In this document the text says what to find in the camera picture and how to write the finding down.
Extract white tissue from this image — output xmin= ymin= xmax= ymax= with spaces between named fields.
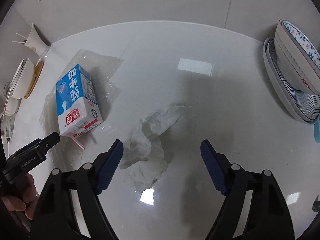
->
xmin=119 ymin=105 xmax=189 ymax=192

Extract blue white milk carton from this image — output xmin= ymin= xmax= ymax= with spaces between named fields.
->
xmin=55 ymin=64 xmax=103 ymax=138

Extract person's left hand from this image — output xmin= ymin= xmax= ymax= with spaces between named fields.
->
xmin=2 ymin=173 xmax=39 ymax=220

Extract pink drinking straw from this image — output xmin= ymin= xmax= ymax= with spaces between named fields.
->
xmin=68 ymin=133 xmax=85 ymax=150

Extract green glass dish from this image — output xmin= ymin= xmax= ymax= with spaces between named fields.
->
xmin=1 ymin=115 xmax=15 ymax=144

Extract white bowl with chopsticks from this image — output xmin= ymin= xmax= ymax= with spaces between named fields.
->
xmin=1 ymin=96 xmax=21 ymax=116

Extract stacked white bowls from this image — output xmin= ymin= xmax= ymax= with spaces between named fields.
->
xmin=9 ymin=58 xmax=35 ymax=99

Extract round wooden coaster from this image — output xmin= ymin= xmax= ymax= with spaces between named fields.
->
xmin=24 ymin=61 xmax=44 ymax=99

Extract blue plastic utensil holder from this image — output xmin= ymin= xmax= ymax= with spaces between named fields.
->
xmin=313 ymin=118 xmax=320 ymax=143

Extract white cup with straws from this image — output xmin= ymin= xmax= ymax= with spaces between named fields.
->
xmin=12 ymin=24 xmax=50 ymax=59

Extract blue patterned bowl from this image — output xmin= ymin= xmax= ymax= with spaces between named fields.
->
xmin=274 ymin=19 xmax=319 ymax=95

